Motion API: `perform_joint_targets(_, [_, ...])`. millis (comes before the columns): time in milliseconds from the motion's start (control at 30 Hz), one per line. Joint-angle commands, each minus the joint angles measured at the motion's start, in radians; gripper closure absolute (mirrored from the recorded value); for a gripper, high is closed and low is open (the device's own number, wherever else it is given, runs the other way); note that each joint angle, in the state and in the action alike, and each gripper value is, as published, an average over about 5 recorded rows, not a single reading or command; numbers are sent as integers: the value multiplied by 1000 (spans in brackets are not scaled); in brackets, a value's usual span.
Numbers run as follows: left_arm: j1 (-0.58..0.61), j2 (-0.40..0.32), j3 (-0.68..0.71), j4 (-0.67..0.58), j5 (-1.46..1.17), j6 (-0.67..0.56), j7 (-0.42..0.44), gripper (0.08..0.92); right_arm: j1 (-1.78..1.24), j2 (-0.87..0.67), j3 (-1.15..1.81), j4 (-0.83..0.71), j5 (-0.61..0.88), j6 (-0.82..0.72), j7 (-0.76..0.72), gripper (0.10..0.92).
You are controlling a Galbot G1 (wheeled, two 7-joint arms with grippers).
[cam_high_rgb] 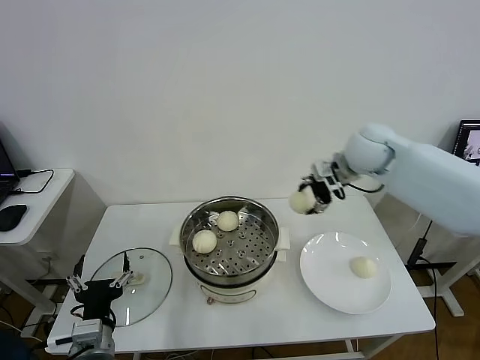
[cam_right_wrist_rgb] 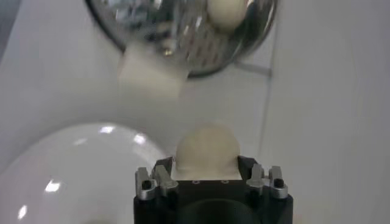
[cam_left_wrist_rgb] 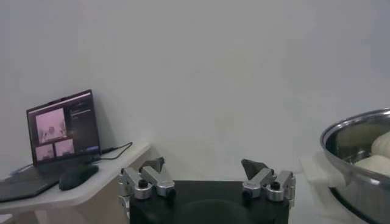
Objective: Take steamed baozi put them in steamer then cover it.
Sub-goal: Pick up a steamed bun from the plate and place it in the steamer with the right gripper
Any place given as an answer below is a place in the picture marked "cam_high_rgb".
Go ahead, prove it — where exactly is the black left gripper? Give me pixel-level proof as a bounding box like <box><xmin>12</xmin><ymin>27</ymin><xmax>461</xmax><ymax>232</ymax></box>
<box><xmin>66</xmin><ymin>252</ymin><xmax>135</xmax><ymax>320</ymax></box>

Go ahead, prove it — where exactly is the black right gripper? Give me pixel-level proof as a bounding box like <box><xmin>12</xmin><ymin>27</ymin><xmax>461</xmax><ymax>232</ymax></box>
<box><xmin>298</xmin><ymin>175</ymin><xmax>346</xmax><ymax>217</ymax></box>

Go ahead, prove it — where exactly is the white steamed baozi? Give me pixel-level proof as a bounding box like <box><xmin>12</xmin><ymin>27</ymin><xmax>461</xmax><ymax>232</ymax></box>
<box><xmin>289</xmin><ymin>187</ymin><xmax>320</xmax><ymax>215</ymax></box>
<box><xmin>192</xmin><ymin>230</ymin><xmax>218</xmax><ymax>254</ymax></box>
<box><xmin>217</xmin><ymin>210</ymin><xmax>239</xmax><ymax>232</ymax></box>
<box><xmin>349</xmin><ymin>256</ymin><xmax>378</xmax><ymax>280</ymax></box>

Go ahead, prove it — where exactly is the round glass pot lid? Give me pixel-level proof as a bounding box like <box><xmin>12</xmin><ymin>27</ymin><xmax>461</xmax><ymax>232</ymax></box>
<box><xmin>85</xmin><ymin>247</ymin><xmax>174</xmax><ymax>328</ymax></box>

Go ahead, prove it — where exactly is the stainless steel steamer basket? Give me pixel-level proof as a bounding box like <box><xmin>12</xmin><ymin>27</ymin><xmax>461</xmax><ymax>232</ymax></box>
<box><xmin>169</xmin><ymin>195</ymin><xmax>293</xmax><ymax>277</ymax></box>

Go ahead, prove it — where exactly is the round white plate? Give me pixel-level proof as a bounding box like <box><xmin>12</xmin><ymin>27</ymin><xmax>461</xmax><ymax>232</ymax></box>
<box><xmin>299</xmin><ymin>231</ymin><xmax>393</xmax><ymax>315</ymax></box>

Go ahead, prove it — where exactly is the white side desk with mouse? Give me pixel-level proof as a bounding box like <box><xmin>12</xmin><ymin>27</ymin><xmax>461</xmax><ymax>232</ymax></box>
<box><xmin>0</xmin><ymin>168</ymin><xmax>76</xmax><ymax>327</ymax></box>

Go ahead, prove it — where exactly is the black computer mouse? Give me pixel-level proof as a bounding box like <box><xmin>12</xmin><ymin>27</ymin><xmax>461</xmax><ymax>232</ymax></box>
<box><xmin>0</xmin><ymin>204</ymin><xmax>29</xmax><ymax>233</ymax></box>

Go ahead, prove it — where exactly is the cream electric cooking pot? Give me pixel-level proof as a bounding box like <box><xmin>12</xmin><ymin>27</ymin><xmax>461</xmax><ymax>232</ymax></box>
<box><xmin>183</xmin><ymin>250</ymin><xmax>289</xmax><ymax>305</ymax></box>

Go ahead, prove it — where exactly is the black laptop with dark screen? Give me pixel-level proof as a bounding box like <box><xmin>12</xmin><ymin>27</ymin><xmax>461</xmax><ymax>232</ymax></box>
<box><xmin>0</xmin><ymin>138</ymin><xmax>22</xmax><ymax>206</ymax></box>

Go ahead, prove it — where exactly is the white side desk with label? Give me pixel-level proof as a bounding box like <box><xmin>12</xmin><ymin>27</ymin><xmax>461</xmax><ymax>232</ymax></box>
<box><xmin>423</xmin><ymin>220</ymin><xmax>480</xmax><ymax>318</ymax></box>

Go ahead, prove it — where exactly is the black cable with adapter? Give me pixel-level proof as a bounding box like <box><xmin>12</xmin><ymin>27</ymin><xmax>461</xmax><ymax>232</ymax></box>
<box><xmin>406</xmin><ymin>220</ymin><xmax>440</xmax><ymax>360</ymax></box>

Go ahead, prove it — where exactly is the black looped laptop cable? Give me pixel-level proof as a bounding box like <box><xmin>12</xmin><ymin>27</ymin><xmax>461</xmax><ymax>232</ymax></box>
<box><xmin>9</xmin><ymin>169</ymin><xmax>56</xmax><ymax>197</ymax></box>

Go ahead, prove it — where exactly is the white work table frame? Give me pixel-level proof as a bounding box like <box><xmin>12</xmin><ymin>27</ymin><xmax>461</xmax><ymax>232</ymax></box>
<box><xmin>112</xmin><ymin>339</ymin><xmax>367</xmax><ymax>360</ymax></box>

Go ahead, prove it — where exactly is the grey laptop showing camera views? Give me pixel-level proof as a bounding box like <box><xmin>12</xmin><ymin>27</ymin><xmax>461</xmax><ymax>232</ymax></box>
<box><xmin>451</xmin><ymin>119</ymin><xmax>480</xmax><ymax>167</ymax></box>

